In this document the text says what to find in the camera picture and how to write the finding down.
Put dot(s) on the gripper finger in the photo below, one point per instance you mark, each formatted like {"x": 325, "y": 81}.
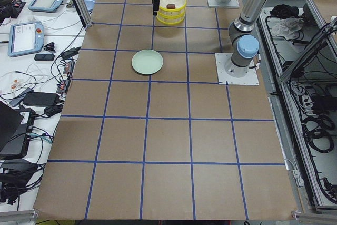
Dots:
{"x": 156, "y": 6}

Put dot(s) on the light green plate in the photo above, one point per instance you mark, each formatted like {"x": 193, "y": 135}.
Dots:
{"x": 147, "y": 62}

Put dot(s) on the dark red bun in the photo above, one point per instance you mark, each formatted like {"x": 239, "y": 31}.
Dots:
{"x": 170, "y": 6}

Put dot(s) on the white crumpled cloth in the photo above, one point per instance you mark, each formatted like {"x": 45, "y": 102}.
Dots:
{"x": 288, "y": 28}

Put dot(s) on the black laptop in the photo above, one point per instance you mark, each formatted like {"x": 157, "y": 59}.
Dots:
{"x": 16, "y": 125}

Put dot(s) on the blue plate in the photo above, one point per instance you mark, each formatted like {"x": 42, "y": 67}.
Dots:
{"x": 90, "y": 5}

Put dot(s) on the yellow steamer basket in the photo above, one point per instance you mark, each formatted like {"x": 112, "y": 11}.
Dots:
{"x": 180, "y": 7}
{"x": 170, "y": 20}

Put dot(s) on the near teach pendant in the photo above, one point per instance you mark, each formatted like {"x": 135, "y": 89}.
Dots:
{"x": 25, "y": 38}

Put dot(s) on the black power brick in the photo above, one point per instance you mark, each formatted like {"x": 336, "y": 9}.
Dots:
{"x": 40, "y": 99}

